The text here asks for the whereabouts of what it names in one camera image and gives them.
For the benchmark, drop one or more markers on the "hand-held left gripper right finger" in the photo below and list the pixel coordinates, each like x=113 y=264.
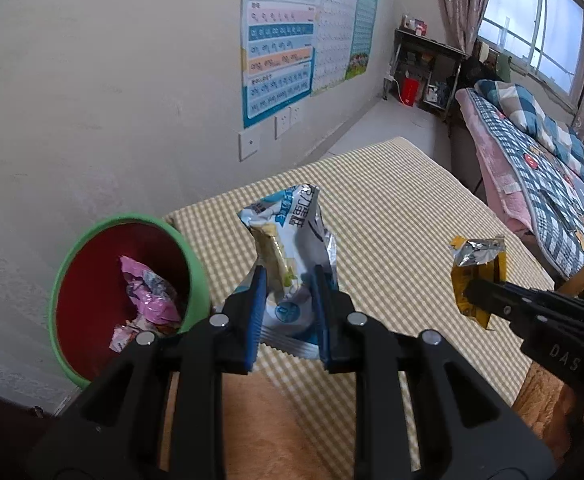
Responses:
x=322 y=320

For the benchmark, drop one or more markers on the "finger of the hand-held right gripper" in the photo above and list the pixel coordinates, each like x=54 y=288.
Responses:
x=498 y=269
x=487 y=300

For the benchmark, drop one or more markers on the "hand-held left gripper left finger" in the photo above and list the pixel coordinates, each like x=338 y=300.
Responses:
x=254 y=320

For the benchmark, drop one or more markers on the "yellow brown wrapper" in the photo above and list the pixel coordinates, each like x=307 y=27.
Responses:
x=461 y=272

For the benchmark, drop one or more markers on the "blue white snack bag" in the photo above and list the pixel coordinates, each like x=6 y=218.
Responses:
x=297 y=220

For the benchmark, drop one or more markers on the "large pink snack bag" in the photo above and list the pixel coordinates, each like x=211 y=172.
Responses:
x=149 y=295

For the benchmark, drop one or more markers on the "green rimmed red bin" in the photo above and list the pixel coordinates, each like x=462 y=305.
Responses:
x=96 y=270

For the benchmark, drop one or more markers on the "wooden chair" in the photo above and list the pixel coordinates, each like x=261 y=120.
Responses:
x=579 y=280

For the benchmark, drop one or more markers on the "bed with patchwork quilt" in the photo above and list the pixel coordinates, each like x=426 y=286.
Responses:
x=537 y=180

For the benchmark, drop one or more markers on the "pink bed sheet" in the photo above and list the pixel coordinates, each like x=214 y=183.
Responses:
x=492 y=160

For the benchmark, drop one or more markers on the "blue checked folded quilt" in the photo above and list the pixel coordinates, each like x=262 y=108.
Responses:
x=522 y=110

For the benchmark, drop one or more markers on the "red box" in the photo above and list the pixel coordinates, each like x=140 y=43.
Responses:
x=410 y=91

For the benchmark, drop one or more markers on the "dark clothes pile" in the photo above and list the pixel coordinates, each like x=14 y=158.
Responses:
x=477 y=67

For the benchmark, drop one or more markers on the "dark shelf with items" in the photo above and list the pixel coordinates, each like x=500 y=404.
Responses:
x=427 y=42

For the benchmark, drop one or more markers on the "window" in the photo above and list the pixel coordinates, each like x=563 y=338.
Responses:
x=522 y=25

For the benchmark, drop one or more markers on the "boxes on desk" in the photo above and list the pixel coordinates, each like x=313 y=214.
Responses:
x=414 y=25

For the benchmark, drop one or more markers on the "white wall switch plate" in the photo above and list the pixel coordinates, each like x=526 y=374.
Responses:
x=249 y=146

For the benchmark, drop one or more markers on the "white wall socket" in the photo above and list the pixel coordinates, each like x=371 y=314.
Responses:
x=295 y=116
x=283 y=125

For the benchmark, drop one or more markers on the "blue bordered letter wall poster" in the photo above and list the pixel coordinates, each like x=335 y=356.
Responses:
x=279 y=50

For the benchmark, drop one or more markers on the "green bordered wall poster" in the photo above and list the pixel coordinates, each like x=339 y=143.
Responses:
x=363 y=25

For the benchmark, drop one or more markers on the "pale grid wall poster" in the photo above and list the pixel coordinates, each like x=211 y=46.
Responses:
x=337 y=30

